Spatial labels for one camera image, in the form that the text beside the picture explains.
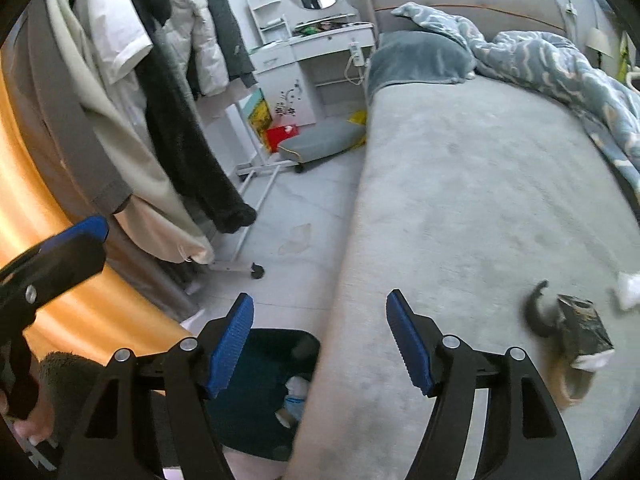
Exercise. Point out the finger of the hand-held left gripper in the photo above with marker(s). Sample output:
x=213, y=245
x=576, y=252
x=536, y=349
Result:
x=65, y=260

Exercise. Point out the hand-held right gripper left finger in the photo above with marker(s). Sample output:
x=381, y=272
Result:
x=230, y=345

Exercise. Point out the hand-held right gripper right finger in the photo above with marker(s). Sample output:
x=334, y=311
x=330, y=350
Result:
x=410, y=345

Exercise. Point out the dark teal trash bin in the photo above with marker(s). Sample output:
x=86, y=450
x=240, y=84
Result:
x=265, y=355

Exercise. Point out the blue tissue packet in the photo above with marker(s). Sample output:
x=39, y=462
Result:
x=295, y=402

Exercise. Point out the brown tape roll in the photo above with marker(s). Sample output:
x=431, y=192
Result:
x=575, y=387

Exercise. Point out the black patterned wrapper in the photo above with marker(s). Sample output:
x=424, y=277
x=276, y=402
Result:
x=582, y=330

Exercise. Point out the person's left forearm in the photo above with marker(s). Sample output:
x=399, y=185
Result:
x=65, y=375

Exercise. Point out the person's left hand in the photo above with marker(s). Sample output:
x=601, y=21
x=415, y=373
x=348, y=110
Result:
x=35, y=427

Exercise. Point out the cream coat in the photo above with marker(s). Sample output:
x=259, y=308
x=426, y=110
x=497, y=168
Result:
x=135, y=170

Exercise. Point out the brown grey cardigan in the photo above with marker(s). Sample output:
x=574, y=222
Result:
x=75, y=135

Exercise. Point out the white clothes rack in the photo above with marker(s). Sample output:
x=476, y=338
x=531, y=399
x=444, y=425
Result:
x=265, y=180

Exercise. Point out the red box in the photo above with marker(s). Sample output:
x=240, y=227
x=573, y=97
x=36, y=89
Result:
x=280, y=136

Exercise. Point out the grey cushioned stool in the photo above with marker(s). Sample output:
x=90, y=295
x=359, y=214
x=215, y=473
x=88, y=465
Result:
x=325, y=140

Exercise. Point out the white shirt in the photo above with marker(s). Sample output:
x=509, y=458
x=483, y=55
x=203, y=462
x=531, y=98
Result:
x=115, y=35

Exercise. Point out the yellow picture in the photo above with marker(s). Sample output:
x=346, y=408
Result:
x=259, y=115

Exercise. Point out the yellow bag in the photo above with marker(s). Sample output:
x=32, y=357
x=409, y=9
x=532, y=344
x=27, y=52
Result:
x=357, y=119

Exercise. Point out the white puffer jacket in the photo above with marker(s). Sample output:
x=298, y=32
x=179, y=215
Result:
x=195, y=25

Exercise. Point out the teal pillow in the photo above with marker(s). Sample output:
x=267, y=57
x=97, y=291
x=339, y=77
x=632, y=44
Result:
x=415, y=62

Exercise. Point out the dark grey knit vest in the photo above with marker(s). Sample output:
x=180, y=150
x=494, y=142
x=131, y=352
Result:
x=225, y=25

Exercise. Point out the white power strip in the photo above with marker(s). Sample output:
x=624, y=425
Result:
x=357, y=55

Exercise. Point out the white dressing table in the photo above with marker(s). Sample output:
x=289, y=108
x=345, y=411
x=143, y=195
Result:
x=310, y=60

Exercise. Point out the blue patterned blanket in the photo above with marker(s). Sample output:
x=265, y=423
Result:
x=550, y=65

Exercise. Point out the bedside lamp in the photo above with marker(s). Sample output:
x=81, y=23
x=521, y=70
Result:
x=600, y=39

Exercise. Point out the yellow green toy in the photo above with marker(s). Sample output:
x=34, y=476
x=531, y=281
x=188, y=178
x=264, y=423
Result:
x=623, y=50

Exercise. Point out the wall socket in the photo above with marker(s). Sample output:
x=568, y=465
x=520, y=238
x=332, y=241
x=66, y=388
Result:
x=570, y=6

